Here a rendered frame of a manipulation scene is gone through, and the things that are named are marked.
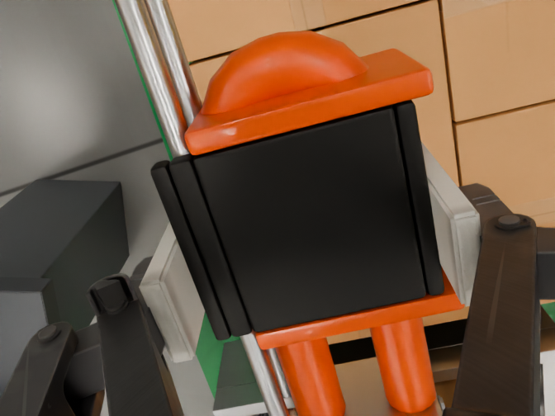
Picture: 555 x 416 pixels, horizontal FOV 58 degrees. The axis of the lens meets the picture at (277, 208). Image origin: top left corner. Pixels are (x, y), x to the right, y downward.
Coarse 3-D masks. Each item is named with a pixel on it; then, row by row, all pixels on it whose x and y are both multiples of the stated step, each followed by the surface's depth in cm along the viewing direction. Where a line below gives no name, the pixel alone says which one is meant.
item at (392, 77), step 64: (384, 64) 16; (192, 128) 15; (256, 128) 15; (320, 128) 15; (384, 128) 15; (256, 192) 15; (320, 192) 15; (384, 192) 15; (256, 256) 16; (320, 256) 16; (384, 256) 16; (256, 320) 17; (320, 320) 18; (384, 320) 17
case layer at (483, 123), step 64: (192, 0) 75; (256, 0) 75; (320, 0) 75; (384, 0) 75; (448, 0) 74; (512, 0) 74; (192, 64) 79; (448, 64) 78; (512, 64) 78; (448, 128) 82; (512, 128) 82; (512, 192) 87; (448, 320) 98
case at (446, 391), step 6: (438, 384) 103; (444, 384) 103; (450, 384) 102; (438, 390) 102; (444, 390) 101; (450, 390) 101; (444, 396) 100; (450, 396) 100; (444, 402) 99; (450, 402) 98; (294, 408) 107
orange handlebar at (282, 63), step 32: (288, 32) 16; (224, 64) 16; (256, 64) 15; (288, 64) 15; (320, 64) 15; (352, 64) 16; (224, 96) 16; (256, 96) 16; (416, 320) 19; (288, 352) 20; (320, 352) 20; (384, 352) 20; (416, 352) 20; (288, 384) 21; (320, 384) 21; (384, 384) 21; (416, 384) 20
